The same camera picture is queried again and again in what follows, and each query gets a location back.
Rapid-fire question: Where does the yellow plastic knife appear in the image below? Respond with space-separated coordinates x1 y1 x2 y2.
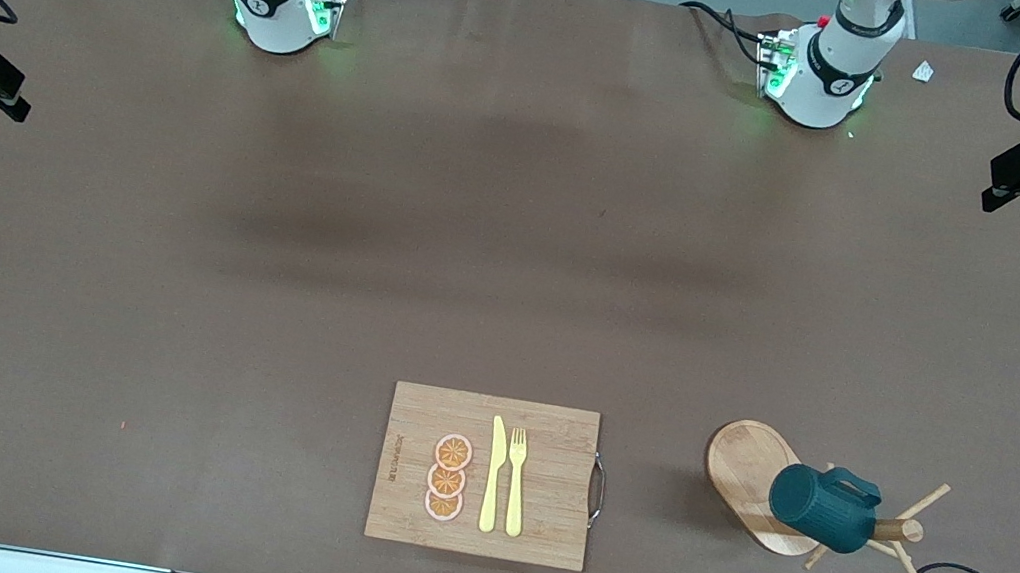
475 413 514 536

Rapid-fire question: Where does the orange slice toy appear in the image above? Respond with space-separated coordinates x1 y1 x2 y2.
431 430 477 475

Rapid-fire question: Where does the brown table cover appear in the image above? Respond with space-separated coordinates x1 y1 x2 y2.
0 0 1020 573

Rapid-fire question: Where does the yellow plastic fork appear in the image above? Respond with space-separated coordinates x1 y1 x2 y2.
495 425 539 541

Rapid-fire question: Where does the bamboo cutting board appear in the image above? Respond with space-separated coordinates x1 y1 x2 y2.
362 378 618 573

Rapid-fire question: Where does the black left arm base cable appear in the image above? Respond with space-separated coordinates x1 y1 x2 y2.
672 0 776 69

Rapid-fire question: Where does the wooden mug tree rack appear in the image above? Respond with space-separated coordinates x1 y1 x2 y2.
688 414 962 573

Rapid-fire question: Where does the dark teal ribbed cup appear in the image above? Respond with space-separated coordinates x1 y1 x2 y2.
762 457 887 559

